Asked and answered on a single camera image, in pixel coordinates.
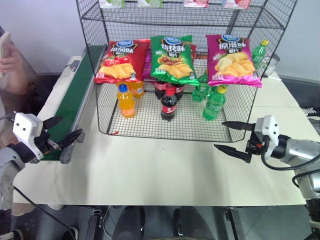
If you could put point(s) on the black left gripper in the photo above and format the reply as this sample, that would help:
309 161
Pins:
42 142

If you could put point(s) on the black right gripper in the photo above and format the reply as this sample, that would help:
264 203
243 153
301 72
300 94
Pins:
256 145

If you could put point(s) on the beige smartphone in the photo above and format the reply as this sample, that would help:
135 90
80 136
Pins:
4 45

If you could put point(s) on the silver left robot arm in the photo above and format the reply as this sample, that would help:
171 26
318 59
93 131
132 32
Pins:
7 165

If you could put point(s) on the person's bare forearm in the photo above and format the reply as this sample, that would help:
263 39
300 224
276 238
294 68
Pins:
13 83

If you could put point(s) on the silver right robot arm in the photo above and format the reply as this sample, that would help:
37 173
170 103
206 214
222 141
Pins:
297 150

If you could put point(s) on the green conveyor belt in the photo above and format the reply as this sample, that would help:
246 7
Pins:
72 100

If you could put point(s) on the small grey sensor box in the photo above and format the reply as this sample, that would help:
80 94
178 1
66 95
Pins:
74 65

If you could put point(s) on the person's bare hand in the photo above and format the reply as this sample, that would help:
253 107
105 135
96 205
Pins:
11 62

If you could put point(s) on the green soda bottle yellow cap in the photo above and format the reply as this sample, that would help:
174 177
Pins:
213 105

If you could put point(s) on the small red wrapper scrap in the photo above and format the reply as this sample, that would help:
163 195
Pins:
114 133

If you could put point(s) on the orange soda bottle blue cap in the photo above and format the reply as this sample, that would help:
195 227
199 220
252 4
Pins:
126 102

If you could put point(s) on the white shoe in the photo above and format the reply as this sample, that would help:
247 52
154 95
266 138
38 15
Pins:
56 206

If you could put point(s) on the magenta original chips bag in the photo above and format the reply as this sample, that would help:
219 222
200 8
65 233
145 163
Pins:
233 62

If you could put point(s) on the cola bottle red cap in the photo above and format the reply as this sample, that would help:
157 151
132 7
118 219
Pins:
168 105

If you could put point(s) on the red tomato chips bag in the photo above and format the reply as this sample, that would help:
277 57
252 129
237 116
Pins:
121 62

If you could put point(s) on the red snack bag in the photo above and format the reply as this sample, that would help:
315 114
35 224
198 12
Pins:
195 53

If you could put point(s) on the green barbecue chips bag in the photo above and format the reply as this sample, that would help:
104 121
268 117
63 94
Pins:
172 60

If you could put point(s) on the purple chips bag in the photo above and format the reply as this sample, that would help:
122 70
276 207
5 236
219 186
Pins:
147 65

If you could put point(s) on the pink white snack packet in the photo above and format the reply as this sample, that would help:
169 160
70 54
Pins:
237 3
196 3

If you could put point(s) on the green white snack packet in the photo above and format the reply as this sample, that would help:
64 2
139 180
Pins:
112 3
151 3

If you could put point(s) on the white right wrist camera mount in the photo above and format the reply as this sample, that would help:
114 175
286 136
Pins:
268 130

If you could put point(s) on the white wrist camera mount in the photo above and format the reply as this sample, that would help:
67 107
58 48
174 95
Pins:
25 130
268 130

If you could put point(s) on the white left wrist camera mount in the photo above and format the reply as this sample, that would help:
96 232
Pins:
25 130

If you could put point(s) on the black table leg frame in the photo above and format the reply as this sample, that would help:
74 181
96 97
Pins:
233 222

